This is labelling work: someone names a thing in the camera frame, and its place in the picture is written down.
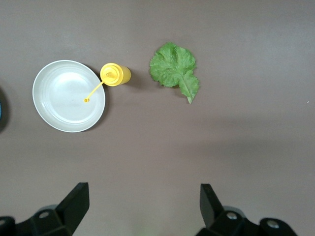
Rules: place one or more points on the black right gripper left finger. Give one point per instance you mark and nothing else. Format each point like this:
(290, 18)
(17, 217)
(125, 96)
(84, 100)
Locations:
(73, 206)

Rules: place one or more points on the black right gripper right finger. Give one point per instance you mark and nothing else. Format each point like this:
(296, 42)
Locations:
(211, 209)

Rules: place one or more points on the yellow mustard squeeze bottle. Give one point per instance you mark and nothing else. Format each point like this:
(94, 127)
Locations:
(118, 73)

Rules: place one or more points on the green lettuce leaf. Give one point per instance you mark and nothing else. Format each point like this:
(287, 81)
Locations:
(172, 66)

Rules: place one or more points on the beige round plate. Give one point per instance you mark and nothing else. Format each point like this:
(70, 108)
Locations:
(66, 98)

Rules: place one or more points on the blue round plate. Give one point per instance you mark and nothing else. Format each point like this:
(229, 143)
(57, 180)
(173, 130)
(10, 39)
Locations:
(1, 110)

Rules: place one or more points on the brown table cover sheet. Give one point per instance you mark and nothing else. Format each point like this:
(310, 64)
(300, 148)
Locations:
(157, 157)

